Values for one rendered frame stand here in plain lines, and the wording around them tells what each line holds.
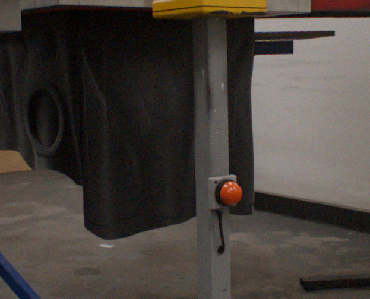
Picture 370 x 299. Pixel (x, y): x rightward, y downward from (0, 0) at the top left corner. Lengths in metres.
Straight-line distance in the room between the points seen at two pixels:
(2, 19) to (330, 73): 3.00
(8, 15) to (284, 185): 3.28
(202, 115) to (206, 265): 0.24
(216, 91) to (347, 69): 2.63
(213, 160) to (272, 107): 2.99
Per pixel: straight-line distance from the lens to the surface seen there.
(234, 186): 1.16
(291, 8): 1.56
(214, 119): 1.17
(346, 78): 3.78
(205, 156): 1.18
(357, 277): 2.91
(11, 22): 0.98
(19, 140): 1.62
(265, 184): 4.25
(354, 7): 2.57
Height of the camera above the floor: 0.86
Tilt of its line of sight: 7 degrees down
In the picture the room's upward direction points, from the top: 1 degrees counter-clockwise
